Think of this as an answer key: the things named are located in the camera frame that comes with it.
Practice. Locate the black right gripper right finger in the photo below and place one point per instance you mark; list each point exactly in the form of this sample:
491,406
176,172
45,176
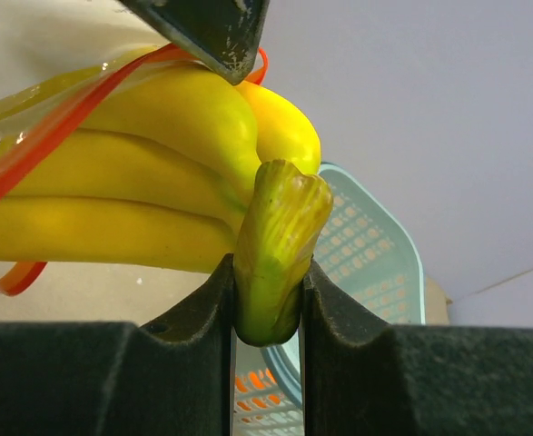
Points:
364,376

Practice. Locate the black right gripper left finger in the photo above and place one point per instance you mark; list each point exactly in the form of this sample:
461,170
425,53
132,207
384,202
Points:
171,376

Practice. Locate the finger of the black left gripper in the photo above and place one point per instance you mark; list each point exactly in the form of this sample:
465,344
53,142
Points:
224,34

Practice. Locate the yellow banana bunch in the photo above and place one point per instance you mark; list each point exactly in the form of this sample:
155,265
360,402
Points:
176,170

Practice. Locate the light blue plastic basket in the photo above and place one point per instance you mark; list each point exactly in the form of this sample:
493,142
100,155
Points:
366,252

